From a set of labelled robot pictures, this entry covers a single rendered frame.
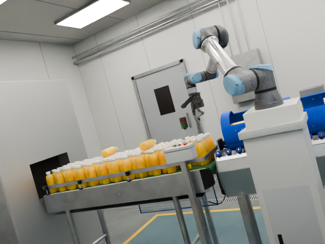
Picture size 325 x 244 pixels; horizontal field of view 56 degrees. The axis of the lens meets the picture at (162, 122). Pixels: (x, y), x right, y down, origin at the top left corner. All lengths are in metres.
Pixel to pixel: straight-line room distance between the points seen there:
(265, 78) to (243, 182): 0.87
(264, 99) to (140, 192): 1.23
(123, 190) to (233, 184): 0.86
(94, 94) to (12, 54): 1.92
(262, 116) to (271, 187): 0.37
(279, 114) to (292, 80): 3.87
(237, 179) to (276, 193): 0.59
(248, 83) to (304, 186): 0.58
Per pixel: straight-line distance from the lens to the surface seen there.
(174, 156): 2.08
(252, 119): 1.65
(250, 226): 2.38
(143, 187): 2.39
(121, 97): 6.77
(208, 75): 2.21
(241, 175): 2.22
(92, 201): 2.71
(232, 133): 2.13
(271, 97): 1.69
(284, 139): 1.61
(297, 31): 5.51
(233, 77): 1.60
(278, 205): 1.72
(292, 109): 1.62
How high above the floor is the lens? 1.37
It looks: 2 degrees down
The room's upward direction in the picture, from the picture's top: 15 degrees counter-clockwise
